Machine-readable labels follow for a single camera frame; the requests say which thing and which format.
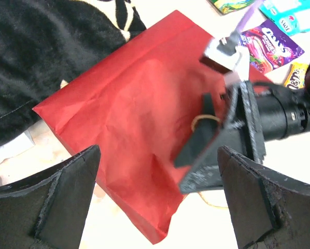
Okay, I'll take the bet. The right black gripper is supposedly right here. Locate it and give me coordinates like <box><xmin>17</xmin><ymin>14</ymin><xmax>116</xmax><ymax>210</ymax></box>
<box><xmin>174</xmin><ymin>81</ymin><xmax>265</xmax><ymax>194</ymax></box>

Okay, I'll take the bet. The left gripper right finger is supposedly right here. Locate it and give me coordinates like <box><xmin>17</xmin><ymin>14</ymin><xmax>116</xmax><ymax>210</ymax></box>
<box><xmin>217</xmin><ymin>146</ymin><xmax>310</xmax><ymax>248</ymax></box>

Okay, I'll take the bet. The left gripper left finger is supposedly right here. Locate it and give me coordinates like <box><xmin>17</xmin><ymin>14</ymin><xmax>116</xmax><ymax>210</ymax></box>
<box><xmin>0</xmin><ymin>145</ymin><xmax>101</xmax><ymax>248</ymax></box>

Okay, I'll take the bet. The red brown paper bag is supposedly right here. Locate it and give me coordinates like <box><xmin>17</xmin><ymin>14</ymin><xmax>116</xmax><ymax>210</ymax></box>
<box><xmin>32</xmin><ymin>9</ymin><xmax>272</xmax><ymax>245</ymax></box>

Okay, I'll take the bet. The yellow m&m's packet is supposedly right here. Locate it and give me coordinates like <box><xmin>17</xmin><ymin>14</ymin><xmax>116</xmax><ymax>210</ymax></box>
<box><xmin>284</xmin><ymin>62</ymin><xmax>308</xmax><ymax>90</ymax></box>

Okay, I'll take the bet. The green yellow snack packet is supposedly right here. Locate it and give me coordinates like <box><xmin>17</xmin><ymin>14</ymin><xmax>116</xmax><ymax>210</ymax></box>
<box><xmin>209</xmin><ymin>0</ymin><xmax>255</xmax><ymax>15</ymax></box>

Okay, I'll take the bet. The black floral pillow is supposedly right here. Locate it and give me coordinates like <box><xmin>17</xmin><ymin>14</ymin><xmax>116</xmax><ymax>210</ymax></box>
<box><xmin>0</xmin><ymin>1</ymin><xmax>146</xmax><ymax>146</ymax></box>

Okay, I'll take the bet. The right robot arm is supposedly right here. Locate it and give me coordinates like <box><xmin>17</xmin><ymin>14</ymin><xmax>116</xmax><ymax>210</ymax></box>
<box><xmin>174</xmin><ymin>65</ymin><xmax>310</xmax><ymax>194</ymax></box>

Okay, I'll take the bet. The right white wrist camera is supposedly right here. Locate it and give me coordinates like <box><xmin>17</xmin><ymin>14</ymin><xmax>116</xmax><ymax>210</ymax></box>
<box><xmin>200</xmin><ymin>31</ymin><xmax>249</xmax><ymax>87</ymax></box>

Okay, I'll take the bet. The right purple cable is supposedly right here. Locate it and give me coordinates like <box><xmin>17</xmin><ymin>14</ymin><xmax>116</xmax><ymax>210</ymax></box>
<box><xmin>234</xmin><ymin>0</ymin><xmax>264</xmax><ymax>33</ymax></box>

